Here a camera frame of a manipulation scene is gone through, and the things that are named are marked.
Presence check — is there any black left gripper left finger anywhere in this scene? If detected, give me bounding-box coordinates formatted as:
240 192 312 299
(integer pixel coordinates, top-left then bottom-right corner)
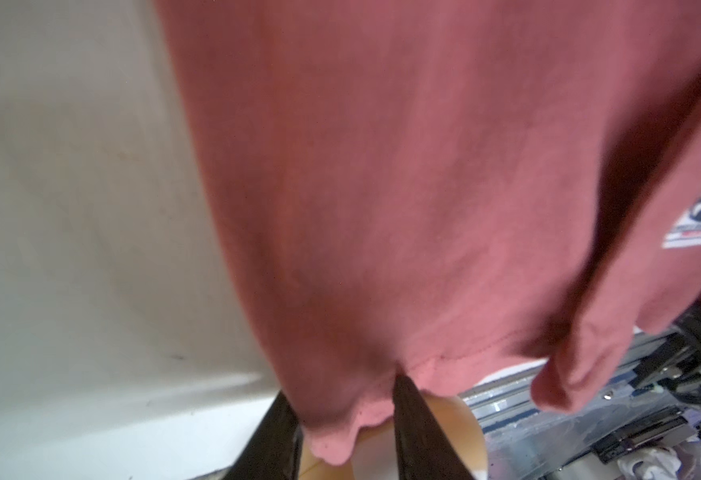
224 392 302 480

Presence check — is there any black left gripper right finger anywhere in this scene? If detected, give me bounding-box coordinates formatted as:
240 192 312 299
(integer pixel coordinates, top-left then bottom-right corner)
392 374 473 480

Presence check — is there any maroon red garment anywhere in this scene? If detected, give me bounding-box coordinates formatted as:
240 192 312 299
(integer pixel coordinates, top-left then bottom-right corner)
156 1 701 465

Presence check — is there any pink oval container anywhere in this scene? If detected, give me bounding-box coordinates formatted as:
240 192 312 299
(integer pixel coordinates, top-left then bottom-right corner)
298 395 488 480

